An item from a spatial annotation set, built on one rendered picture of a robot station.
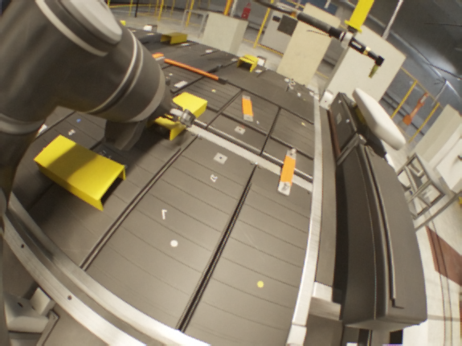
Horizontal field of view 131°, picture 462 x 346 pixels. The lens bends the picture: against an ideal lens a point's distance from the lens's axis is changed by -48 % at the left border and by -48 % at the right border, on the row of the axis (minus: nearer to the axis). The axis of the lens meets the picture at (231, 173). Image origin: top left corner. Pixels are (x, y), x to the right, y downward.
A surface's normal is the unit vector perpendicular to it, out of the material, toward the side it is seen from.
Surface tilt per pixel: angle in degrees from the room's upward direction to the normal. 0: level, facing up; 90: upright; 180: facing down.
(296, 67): 90
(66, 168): 0
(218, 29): 90
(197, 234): 0
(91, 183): 0
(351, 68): 90
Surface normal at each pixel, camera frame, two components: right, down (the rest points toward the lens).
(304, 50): -0.35, 0.61
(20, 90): 0.47, 0.81
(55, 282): 0.29, -0.65
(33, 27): 0.33, 0.65
